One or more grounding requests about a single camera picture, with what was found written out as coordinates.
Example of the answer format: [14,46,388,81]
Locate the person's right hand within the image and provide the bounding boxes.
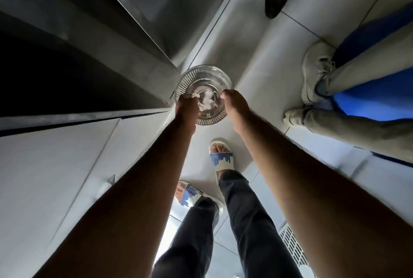
[220,89,254,128]

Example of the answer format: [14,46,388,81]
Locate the person's left hand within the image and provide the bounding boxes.
[175,94,201,134]

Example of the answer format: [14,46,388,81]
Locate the clear ribbed glass bowl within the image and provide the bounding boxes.
[174,65,234,126]

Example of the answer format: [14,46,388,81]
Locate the person's left forearm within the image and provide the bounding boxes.
[33,122,197,278]

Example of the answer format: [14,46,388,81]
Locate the person's right forearm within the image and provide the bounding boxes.
[231,114,413,278]

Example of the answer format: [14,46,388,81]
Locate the white crumpled tissue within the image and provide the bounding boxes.
[194,90,217,111]

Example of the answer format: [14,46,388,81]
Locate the blue white right slipper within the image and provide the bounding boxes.
[209,140,235,175]

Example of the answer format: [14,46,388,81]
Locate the blue white slipper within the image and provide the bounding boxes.
[174,181,225,216]
[209,140,235,175]

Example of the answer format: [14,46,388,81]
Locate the stainless steel appliance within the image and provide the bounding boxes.
[86,0,241,68]

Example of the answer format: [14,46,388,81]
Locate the blue white left slipper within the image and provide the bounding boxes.
[174,181,225,216]

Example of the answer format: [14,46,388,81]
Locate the dark kitchen counter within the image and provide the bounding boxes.
[0,0,181,136]

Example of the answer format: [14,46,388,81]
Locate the person's right trouser leg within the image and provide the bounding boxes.
[218,170,304,278]

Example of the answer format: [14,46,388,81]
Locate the person's left trouser leg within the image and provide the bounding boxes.
[151,197,220,278]

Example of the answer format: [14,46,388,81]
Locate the white cabinet door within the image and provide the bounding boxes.
[0,111,176,278]

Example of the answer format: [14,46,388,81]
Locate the white floor vent grille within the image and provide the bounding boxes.
[278,224,311,269]

